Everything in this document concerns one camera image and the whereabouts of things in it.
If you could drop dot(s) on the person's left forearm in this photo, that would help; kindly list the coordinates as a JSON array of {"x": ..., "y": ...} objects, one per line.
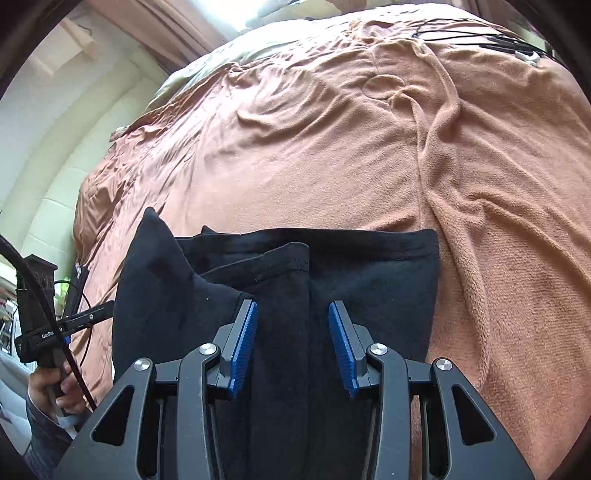
[{"x": 46, "y": 438}]

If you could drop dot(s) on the cream padded headboard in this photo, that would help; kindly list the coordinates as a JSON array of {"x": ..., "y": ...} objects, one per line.
[{"x": 69, "y": 152}]

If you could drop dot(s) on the orange-brown blanket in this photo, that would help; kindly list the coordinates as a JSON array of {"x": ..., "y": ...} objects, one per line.
[{"x": 346, "y": 152}]

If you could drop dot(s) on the cluttered bedside table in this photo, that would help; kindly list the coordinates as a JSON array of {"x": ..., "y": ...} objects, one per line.
[{"x": 9, "y": 314}]

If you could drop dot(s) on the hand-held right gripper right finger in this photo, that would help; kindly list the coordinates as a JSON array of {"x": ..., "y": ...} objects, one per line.
[{"x": 341, "y": 355}]

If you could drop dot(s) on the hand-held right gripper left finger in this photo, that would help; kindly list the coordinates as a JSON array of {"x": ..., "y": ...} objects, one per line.
[{"x": 244, "y": 350}]

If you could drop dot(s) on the beige duvet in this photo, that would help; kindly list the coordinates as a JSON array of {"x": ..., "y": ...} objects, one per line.
[{"x": 207, "y": 74}]

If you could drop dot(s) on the person's left hand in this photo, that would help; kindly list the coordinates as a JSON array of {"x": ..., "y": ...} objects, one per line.
[{"x": 44, "y": 387}]

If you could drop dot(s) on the black bear print t-shirt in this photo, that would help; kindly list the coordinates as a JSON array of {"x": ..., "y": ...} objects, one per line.
[{"x": 286, "y": 286}]

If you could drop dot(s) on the pink-brown curtain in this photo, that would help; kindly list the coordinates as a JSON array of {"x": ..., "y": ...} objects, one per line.
[{"x": 184, "y": 32}]

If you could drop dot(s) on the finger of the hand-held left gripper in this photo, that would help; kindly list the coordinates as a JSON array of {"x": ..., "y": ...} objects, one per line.
[{"x": 92, "y": 315}]

